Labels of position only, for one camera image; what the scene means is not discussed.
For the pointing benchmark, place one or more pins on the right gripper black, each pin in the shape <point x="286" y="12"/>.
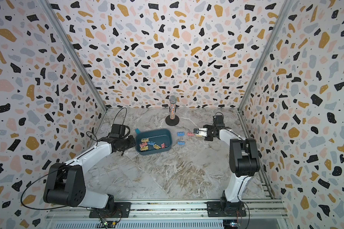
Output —
<point x="208" y="126"/>

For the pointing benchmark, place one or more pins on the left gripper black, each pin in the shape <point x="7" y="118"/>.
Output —
<point x="132" y="142"/>

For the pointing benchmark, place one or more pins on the teal plastic storage box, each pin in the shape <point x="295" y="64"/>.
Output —
<point x="153" y="142"/>

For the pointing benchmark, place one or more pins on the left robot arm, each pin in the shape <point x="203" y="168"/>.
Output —
<point x="66" y="183"/>

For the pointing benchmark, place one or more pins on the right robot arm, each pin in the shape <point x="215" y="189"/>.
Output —
<point x="244" y="161"/>

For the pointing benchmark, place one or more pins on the microphone on black stand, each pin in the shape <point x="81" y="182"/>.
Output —
<point x="172" y="119"/>

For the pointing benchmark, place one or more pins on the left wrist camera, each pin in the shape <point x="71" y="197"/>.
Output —
<point x="117" y="131"/>

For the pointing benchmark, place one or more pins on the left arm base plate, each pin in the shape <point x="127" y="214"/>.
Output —
<point x="113" y="210"/>

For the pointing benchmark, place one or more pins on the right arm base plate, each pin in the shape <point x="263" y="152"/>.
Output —
<point x="226" y="209"/>

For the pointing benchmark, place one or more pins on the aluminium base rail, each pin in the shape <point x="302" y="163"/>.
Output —
<point x="195" y="214"/>

